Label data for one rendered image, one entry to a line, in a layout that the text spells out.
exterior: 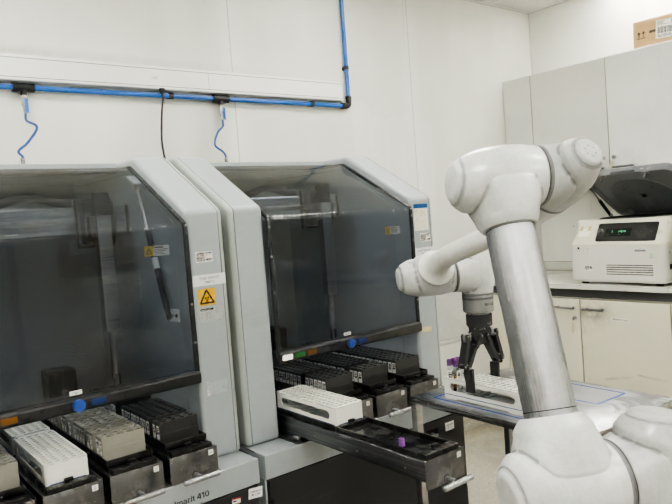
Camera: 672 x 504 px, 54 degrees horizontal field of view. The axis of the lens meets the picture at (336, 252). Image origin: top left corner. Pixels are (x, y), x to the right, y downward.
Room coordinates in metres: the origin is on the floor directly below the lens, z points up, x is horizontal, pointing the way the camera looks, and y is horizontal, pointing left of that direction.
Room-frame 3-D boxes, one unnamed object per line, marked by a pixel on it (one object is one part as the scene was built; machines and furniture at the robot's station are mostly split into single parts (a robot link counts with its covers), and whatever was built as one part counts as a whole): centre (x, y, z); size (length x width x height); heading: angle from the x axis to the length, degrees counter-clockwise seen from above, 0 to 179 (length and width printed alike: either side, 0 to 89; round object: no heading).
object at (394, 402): (2.39, 0.05, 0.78); 0.73 x 0.14 x 0.09; 38
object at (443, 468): (1.81, -0.02, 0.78); 0.73 x 0.14 x 0.09; 38
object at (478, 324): (1.93, -0.40, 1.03); 0.08 x 0.07 x 0.09; 126
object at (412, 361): (2.30, -0.21, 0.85); 0.12 x 0.02 x 0.06; 127
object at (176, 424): (1.77, 0.46, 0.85); 0.12 x 0.02 x 0.06; 128
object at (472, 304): (1.93, -0.40, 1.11); 0.09 x 0.09 x 0.06
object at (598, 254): (3.81, -1.76, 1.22); 0.62 x 0.56 x 0.64; 126
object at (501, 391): (1.90, -0.42, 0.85); 0.30 x 0.10 x 0.06; 36
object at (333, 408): (1.95, 0.09, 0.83); 0.30 x 0.10 x 0.06; 38
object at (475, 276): (1.92, -0.39, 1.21); 0.13 x 0.11 x 0.16; 103
